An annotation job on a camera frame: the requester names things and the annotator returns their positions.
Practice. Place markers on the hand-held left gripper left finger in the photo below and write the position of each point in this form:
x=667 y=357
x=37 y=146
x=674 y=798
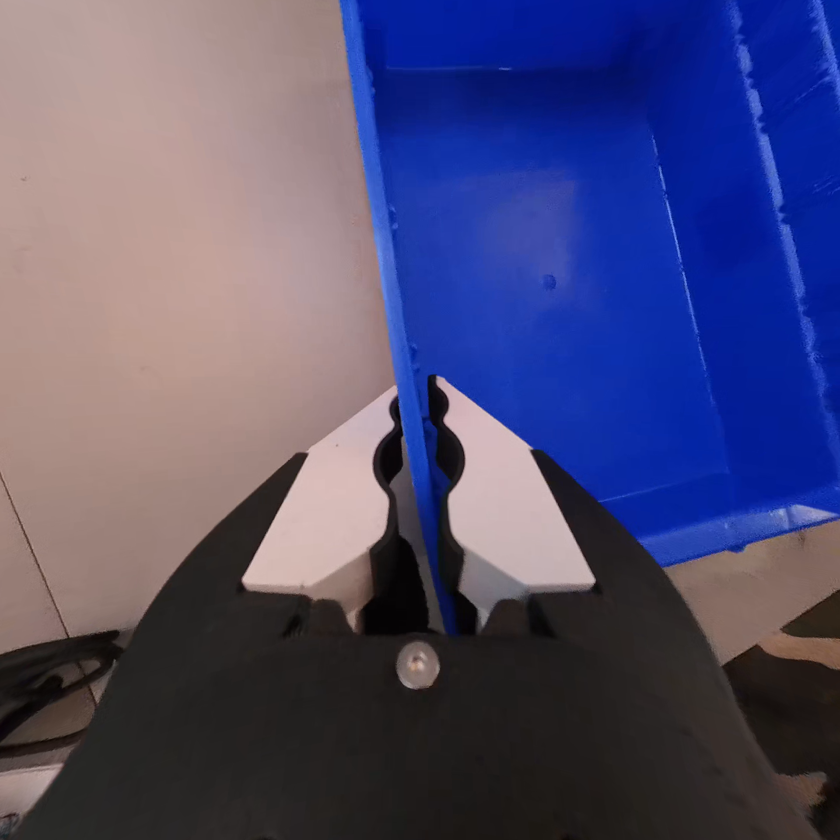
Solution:
x=315 y=518

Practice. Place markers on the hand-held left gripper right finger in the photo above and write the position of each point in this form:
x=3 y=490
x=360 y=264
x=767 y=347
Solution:
x=518 y=525

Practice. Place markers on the person's camouflage pants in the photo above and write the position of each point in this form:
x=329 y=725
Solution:
x=787 y=709

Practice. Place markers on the blue storage bin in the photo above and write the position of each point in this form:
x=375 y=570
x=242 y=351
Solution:
x=558 y=262

